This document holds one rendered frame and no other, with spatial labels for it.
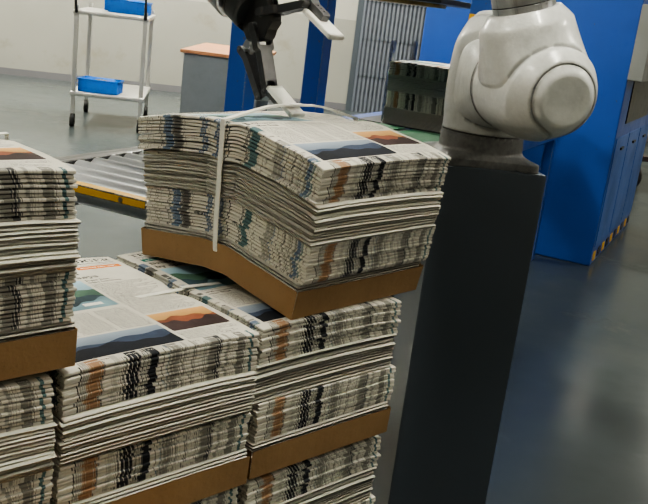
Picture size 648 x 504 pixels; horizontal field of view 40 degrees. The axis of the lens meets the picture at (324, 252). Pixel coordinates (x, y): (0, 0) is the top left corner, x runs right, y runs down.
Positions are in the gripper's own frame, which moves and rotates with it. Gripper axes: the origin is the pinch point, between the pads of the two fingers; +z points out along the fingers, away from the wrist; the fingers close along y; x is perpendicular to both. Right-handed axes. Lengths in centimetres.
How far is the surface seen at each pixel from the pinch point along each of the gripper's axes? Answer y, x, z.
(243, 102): 98, -117, -125
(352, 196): 5.3, 5.6, 21.2
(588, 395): 122, -196, 17
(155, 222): 31.4, 13.8, -3.3
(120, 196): 58, -7, -38
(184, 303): 27.4, 21.8, 16.9
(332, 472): 45, 1, 41
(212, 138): 11.5, 13.7, 0.5
